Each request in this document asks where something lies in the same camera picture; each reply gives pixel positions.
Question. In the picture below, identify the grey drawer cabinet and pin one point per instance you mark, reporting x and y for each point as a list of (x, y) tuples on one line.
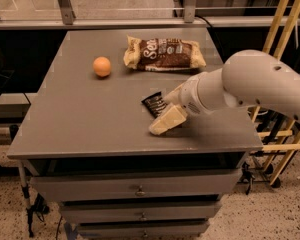
[(83, 124)]

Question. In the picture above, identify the black rxbar chocolate bar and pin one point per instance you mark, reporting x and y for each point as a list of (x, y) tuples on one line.
[(154, 104)]

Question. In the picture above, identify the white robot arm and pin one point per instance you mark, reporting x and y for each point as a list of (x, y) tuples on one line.
[(248, 78)]

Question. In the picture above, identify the metal window post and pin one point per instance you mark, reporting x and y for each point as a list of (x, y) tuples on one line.
[(66, 10), (189, 10)]

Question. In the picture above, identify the grey drawer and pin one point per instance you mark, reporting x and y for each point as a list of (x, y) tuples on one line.
[(136, 212), (112, 187), (144, 230)]

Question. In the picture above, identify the orange fruit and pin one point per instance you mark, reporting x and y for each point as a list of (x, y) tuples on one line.
[(102, 66)]

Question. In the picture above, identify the right metal window post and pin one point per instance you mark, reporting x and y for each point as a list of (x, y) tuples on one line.
[(189, 10)]

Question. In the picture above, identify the left metal window post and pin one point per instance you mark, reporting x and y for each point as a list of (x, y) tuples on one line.
[(66, 10)]

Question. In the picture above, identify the yellow wooden rack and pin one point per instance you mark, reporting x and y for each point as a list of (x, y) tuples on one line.
[(278, 152)]

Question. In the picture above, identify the metal tripod leg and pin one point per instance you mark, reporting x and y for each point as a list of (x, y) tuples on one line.
[(26, 195)]

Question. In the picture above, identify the top grey drawer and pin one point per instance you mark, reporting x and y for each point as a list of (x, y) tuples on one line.
[(112, 187)]

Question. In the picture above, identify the middle grey drawer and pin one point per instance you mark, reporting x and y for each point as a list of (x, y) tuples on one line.
[(136, 212)]

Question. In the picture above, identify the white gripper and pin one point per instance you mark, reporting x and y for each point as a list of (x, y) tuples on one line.
[(189, 96)]

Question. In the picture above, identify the bottom grey drawer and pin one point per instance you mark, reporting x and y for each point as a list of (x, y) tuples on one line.
[(144, 230)]

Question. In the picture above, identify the brown chip bag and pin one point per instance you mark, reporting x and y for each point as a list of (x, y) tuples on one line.
[(163, 54)]

